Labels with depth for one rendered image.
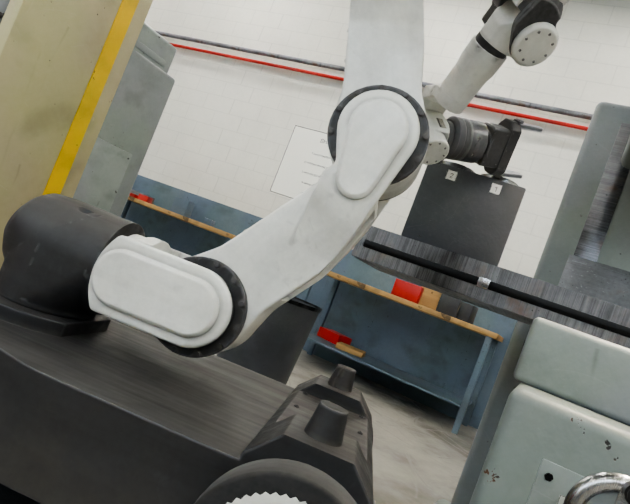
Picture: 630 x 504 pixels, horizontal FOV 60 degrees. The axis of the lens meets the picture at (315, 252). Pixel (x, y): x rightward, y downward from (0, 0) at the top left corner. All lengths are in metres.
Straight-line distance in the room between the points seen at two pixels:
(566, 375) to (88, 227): 0.81
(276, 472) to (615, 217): 1.35
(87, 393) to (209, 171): 6.40
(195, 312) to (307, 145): 5.77
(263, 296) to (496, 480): 0.43
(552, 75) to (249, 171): 3.45
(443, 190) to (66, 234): 0.79
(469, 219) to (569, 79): 4.97
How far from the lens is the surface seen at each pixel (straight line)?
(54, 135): 2.01
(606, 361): 1.05
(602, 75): 6.18
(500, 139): 1.22
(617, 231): 1.72
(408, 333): 5.62
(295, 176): 6.39
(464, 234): 1.24
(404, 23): 0.86
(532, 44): 1.04
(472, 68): 1.06
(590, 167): 1.76
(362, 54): 0.84
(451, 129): 1.15
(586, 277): 1.66
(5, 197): 1.96
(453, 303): 5.04
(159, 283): 0.77
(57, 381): 0.69
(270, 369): 2.82
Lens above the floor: 0.78
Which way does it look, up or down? 2 degrees up
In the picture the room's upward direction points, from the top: 21 degrees clockwise
